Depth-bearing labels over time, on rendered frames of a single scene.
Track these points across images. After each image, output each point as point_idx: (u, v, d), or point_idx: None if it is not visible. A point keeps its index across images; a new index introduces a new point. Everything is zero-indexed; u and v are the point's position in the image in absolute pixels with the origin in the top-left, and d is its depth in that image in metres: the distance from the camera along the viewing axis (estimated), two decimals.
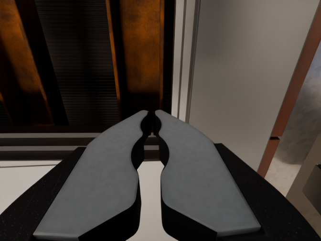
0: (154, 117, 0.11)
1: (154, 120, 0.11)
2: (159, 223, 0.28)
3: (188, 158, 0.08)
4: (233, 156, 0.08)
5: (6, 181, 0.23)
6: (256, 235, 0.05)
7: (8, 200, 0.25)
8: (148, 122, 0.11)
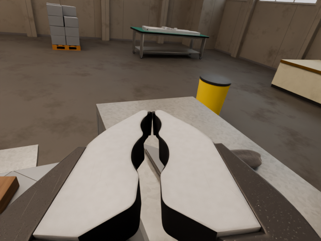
0: (154, 117, 0.11)
1: (154, 120, 0.11)
2: None
3: (188, 158, 0.08)
4: (233, 156, 0.08)
5: None
6: (256, 235, 0.05)
7: None
8: (148, 122, 0.11)
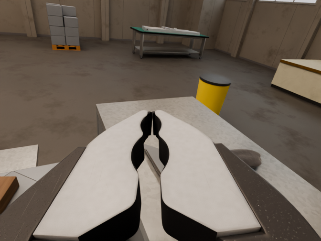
0: (154, 117, 0.11)
1: (154, 120, 0.11)
2: None
3: (188, 158, 0.08)
4: (233, 156, 0.08)
5: None
6: (256, 235, 0.05)
7: None
8: (148, 122, 0.11)
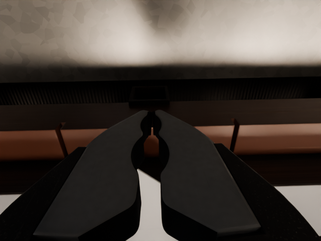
0: (154, 117, 0.11)
1: (154, 120, 0.11)
2: None
3: (188, 158, 0.08)
4: (233, 156, 0.08)
5: None
6: (256, 235, 0.05)
7: None
8: (148, 122, 0.11)
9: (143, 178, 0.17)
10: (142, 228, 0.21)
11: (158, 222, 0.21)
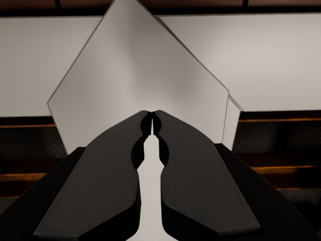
0: (154, 117, 0.11)
1: (154, 120, 0.11)
2: None
3: (188, 158, 0.08)
4: (233, 156, 0.08)
5: None
6: (256, 235, 0.05)
7: (137, 239, 0.32)
8: (148, 122, 0.11)
9: (134, 7, 0.15)
10: (137, 97, 0.19)
11: (154, 87, 0.18)
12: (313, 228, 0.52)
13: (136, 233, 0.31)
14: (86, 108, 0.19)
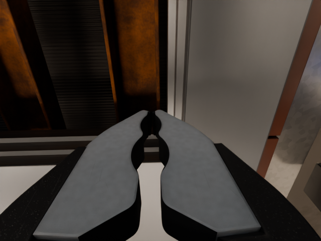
0: (154, 117, 0.11)
1: (154, 120, 0.11)
2: (150, 226, 0.28)
3: (188, 158, 0.08)
4: (233, 156, 0.08)
5: None
6: (256, 235, 0.05)
7: None
8: (148, 122, 0.11)
9: None
10: None
11: None
12: None
13: (8, 202, 0.24)
14: None
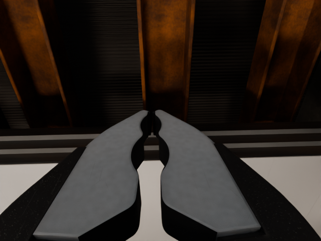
0: (154, 117, 0.11)
1: (154, 120, 0.11)
2: (320, 218, 0.28)
3: (188, 158, 0.08)
4: (233, 156, 0.08)
5: None
6: (256, 235, 0.05)
7: None
8: (148, 122, 0.11)
9: None
10: None
11: None
12: None
13: None
14: None
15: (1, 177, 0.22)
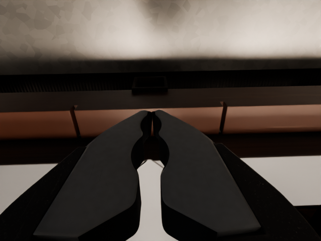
0: (154, 117, 0.11)
1: (154, 120, 0.11)
2: None
3: (188, 158, 0.08)
4: (233, 156, 0.08)
5: None
6: (256, 235, 0.05)
7: None
8: (148, 122, 0.11)
9: (155, 167, 0.22)
10: (151, 209, 0.26)
11: None
12: None
13: None
14: None
15: None
